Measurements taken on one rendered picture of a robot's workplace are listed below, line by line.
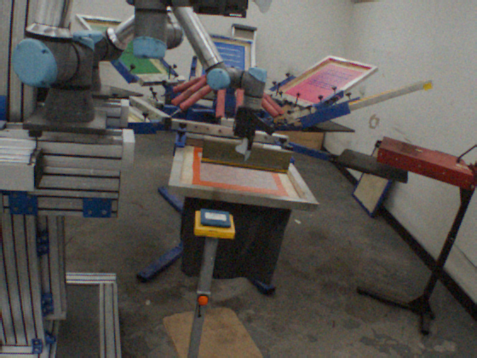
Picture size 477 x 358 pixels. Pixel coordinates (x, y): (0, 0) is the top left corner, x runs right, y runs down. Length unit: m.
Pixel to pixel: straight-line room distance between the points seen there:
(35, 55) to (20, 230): 0.73
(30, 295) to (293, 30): 5.40
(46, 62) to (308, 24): 5.55
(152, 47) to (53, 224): 0.87
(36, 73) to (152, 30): 0.30
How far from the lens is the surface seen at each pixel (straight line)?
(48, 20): 0.98
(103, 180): 1.17
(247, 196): 1.46
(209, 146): 1.52
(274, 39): 6.15
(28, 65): 0.99
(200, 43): 1.38
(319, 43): 6.33
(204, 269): 1.38
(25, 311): 1.72
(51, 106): 1.14
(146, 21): 0.88
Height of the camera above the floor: 1.54
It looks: 20 degrees down
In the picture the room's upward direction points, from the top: 11 degrees clockwise
